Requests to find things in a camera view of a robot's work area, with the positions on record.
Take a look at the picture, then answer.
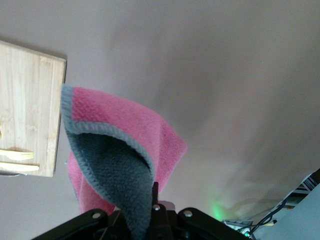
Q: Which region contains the bamboo cutting board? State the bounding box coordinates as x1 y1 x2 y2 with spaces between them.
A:
0 39 68 178

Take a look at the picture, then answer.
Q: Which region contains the pink and grey cloth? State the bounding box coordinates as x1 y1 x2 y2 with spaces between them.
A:
60 83 189 240

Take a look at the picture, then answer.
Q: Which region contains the metal cutting board handle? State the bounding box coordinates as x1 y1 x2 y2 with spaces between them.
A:
3 171 29 178

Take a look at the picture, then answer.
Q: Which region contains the yellow plastic knife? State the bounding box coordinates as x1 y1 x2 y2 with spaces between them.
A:
0 161 40 173

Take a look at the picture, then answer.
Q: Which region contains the yellow plastic fork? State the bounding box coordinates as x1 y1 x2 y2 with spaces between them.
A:
0 148 35 161

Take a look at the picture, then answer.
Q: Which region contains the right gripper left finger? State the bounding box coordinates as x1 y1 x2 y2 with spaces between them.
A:
94 209 134 240

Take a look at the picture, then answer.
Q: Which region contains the aluminium frame profile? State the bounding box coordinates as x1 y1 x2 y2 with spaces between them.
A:
296 168 320 195

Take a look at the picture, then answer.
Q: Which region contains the white power strip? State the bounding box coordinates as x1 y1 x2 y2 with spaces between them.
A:
221 218 254 237

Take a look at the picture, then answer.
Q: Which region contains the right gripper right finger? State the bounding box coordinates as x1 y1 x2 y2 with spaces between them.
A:
146 181 176 240

